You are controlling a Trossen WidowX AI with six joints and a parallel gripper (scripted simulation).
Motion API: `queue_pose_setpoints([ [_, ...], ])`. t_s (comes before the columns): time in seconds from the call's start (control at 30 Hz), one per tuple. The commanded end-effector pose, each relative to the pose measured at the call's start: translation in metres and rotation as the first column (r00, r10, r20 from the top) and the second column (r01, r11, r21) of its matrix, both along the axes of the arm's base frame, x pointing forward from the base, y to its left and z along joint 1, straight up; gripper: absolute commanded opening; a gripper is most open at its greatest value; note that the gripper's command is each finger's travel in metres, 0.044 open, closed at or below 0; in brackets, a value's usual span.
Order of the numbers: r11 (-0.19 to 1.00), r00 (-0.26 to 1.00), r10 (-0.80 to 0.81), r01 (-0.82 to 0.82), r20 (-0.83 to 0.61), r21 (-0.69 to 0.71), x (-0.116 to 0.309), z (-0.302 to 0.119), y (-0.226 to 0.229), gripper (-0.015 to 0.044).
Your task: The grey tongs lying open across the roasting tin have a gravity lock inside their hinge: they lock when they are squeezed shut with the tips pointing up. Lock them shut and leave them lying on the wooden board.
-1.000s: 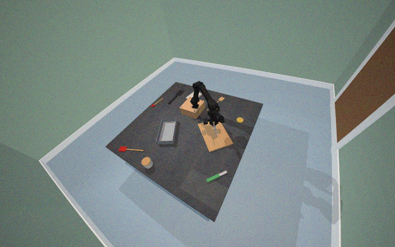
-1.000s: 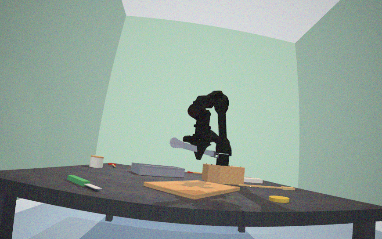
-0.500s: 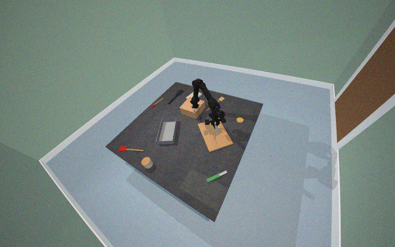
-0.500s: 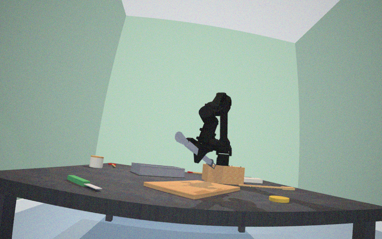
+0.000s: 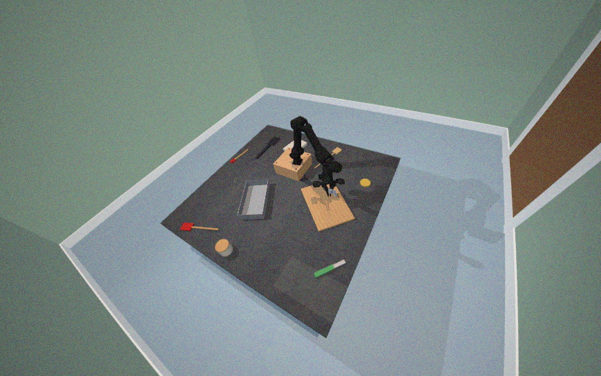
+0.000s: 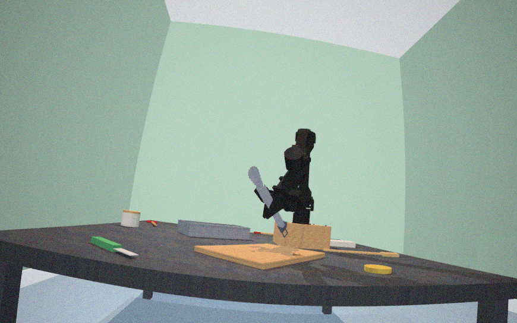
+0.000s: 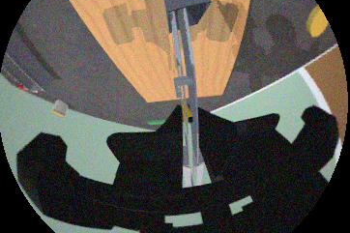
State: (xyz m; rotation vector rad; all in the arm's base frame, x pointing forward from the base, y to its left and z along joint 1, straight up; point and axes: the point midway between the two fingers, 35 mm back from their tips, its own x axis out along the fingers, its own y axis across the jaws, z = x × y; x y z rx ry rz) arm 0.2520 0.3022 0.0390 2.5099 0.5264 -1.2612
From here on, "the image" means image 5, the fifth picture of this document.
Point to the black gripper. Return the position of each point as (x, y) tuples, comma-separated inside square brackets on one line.
[(328, 180)]

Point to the white jar with wooden lid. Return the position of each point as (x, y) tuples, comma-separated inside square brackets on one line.
[(224, 247)]

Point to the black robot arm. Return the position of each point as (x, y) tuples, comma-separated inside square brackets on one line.
[(299, 125)]

